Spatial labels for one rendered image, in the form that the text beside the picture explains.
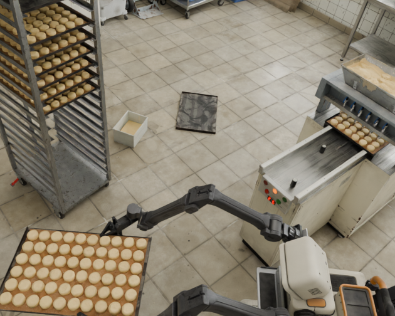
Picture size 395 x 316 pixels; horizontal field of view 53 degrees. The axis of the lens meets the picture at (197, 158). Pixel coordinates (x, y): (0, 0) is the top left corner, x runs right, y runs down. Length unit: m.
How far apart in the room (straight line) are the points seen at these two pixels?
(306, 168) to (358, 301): 0.91
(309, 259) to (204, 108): 2.84
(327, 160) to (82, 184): 1.86
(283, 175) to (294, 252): 0.96
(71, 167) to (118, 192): 0.43
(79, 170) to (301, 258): 2.19
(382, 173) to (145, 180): 1.87
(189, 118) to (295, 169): 1.73
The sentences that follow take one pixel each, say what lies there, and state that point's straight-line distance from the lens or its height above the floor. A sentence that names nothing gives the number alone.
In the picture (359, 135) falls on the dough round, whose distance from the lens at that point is 2.92.
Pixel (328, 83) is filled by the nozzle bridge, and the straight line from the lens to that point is 2.85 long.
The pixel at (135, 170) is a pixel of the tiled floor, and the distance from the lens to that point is 3.53.
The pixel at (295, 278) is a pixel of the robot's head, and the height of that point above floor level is 1.28.
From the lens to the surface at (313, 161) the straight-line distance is 2.70.
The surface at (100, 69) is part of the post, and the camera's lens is 2.58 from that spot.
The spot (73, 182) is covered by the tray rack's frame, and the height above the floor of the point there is 0.15.
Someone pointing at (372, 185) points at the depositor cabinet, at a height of 0.68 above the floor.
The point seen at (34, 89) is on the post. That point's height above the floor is 1.27.
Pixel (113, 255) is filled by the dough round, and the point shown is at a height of 1.01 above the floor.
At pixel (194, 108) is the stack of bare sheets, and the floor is 0.02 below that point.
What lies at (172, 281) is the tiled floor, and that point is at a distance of 2.94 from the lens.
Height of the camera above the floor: 2.62
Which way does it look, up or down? 46 degrees down
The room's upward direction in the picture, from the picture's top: 9 degrees clockwise
